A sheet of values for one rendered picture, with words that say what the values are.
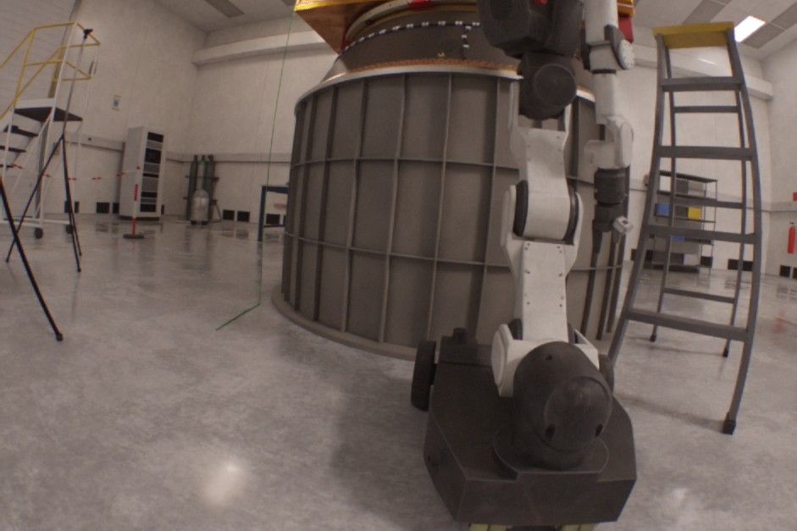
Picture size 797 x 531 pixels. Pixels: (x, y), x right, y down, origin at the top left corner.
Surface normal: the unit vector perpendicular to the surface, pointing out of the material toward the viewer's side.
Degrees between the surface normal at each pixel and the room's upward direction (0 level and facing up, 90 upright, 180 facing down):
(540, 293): 56
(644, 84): 90
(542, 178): 48
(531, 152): 62
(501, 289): 90
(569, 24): 108
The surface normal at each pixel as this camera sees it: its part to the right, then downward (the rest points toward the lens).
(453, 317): -0.11, 0.04
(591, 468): 0.09, -0.99
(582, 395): -0.11, -0.43
